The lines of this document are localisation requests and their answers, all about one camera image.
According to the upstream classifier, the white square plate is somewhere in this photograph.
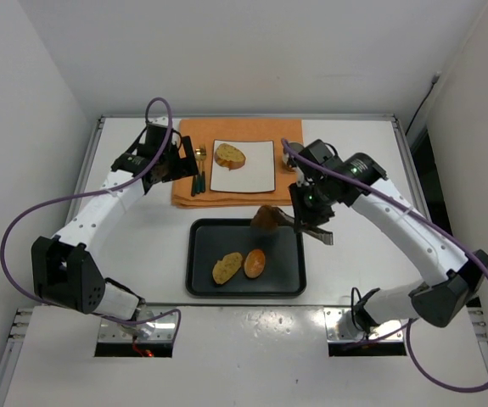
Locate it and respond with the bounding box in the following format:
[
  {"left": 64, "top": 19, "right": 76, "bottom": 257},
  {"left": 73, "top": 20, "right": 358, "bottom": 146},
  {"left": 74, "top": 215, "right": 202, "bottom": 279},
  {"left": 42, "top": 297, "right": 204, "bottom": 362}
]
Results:
[{"left": 210, "top": 140, "right": 276, "bottom": 193}]

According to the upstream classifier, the dark chocolate croissant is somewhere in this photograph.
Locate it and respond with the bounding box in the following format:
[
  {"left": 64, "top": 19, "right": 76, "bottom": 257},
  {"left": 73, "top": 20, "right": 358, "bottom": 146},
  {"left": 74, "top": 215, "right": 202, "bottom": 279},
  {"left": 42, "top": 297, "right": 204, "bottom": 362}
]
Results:
[{"left": 250, "top": 205, "right": 284, "bottom": 233}]

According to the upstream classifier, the black wall cable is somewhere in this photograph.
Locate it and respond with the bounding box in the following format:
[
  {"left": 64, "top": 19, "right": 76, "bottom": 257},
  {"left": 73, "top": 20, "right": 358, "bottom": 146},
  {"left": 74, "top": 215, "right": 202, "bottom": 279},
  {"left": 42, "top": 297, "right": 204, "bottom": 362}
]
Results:
[{"left": 406, "top": 75, "right": 439, "bottom": 135}]

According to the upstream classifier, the black serving tray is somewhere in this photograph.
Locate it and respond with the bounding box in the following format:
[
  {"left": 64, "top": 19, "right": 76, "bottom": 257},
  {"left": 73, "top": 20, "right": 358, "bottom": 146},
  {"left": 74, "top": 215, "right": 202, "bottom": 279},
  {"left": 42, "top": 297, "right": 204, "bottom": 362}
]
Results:
[{"left": 185, "top": 218, "right": 307, "bottom": 298}]

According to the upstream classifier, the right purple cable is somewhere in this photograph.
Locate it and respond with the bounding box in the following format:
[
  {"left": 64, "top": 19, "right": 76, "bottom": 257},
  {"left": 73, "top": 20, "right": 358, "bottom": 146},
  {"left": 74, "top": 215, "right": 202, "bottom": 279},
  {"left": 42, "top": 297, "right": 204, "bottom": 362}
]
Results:
[{"left": 280, "top": 137, "right": 488, "bottom": 393}]

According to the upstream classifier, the toasted bread slice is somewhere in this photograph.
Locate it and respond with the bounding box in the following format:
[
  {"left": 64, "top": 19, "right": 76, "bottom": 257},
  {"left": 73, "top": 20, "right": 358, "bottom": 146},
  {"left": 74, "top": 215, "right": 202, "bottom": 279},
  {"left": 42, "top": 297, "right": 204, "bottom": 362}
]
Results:
[
  {"left": 214, "top": 143, "right": 246, "bottom": 170},
  {"left": 212, "top": 252, "right": 243, "bottom": 285}
]

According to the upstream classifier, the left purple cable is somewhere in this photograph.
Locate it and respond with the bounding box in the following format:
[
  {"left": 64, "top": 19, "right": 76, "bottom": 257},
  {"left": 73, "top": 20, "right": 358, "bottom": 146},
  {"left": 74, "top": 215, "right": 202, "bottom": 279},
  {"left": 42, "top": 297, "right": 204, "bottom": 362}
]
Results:
[{"left": 0, "top": 97, "right": 183, "bottom": 336}]

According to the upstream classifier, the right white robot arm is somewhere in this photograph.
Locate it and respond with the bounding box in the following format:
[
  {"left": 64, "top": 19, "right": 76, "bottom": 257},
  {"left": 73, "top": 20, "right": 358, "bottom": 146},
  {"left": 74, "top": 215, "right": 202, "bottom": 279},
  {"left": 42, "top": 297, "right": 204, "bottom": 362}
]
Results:
[{"left": 283, "top": 140, "right": 488, "bottom": 339}]

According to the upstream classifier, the small metal cup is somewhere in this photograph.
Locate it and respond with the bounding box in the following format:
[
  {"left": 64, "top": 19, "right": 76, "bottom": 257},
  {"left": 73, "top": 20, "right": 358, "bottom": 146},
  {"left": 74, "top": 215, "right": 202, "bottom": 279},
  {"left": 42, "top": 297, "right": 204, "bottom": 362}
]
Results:
[{"left": 282, "top": 142, "right": 304, "bottom": 173}]

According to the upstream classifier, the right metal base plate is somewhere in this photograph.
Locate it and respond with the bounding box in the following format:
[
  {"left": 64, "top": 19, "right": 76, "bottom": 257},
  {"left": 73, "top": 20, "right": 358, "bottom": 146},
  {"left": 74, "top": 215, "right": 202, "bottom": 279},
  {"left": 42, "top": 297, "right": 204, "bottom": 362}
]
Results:
[{"left": 323, "top": 306, "right": 404, "bottom": 344}]

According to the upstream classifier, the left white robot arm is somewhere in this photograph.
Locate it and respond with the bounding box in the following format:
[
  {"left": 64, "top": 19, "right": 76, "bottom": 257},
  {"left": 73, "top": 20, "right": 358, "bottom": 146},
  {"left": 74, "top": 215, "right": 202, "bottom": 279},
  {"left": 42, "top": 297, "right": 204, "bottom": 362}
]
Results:
[{"left": 31, "top": 123, "right": 198, "bottom": 321}]

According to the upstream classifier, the orange cloth placemat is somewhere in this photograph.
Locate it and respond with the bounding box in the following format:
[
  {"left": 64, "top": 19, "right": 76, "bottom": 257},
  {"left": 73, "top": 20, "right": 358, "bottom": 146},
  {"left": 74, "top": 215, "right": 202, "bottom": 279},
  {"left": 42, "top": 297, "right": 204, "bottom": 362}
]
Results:
[{"left": 171, "top": 117, "right": 304, "bottom": 208}]

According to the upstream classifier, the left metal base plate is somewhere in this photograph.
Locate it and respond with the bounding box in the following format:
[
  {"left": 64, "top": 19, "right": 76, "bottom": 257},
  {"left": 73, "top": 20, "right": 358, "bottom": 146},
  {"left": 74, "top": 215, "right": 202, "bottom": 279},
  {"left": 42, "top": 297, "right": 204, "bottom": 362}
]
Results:
[{"left": 98, "top": 306, "right": 181, "bottom": 344}]

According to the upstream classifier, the gold fork green handle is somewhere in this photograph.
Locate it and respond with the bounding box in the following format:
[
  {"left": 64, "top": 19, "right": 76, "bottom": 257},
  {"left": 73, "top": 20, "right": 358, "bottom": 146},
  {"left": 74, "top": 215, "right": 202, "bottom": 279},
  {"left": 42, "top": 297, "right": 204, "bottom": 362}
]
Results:
[{"left": 196, "top": 144, "right": 207, "bottom": 194}]

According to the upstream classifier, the purple cable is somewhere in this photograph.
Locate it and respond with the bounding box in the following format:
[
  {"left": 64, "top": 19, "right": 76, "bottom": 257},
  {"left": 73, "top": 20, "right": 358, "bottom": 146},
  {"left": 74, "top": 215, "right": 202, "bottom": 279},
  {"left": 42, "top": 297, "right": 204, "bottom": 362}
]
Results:
[
  {"left": 0, "top": 97, "right": 183, "bottom": 336},
  {"left": 280, "top": 137, "right": 488, "bottom": 393}
]

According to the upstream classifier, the metal base plate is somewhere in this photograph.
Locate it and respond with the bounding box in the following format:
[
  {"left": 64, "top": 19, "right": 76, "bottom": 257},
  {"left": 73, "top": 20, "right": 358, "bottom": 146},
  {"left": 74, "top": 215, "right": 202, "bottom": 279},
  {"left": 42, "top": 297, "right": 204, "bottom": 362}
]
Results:
[
  {"left": 98, "top": 306, "right": 181, "bottom": 344},
  {"left": 323, "top": 306, "right": 404, "bottom": 344}
]

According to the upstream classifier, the round glazed bun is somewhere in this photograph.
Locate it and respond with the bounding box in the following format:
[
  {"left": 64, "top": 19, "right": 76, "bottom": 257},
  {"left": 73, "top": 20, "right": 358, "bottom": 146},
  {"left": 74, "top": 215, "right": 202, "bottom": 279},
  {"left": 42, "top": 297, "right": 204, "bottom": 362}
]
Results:
[{"left": 244, "top": 248, "right": 266, "bottom": 279}]

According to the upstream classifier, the gold knife green handle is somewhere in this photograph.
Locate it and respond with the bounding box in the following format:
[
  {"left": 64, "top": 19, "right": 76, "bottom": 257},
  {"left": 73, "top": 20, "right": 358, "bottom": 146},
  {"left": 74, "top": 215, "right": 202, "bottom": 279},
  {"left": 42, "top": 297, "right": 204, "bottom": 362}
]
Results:
[{"left": 191, "top": 148, "right": 202, "bottom": 197}]

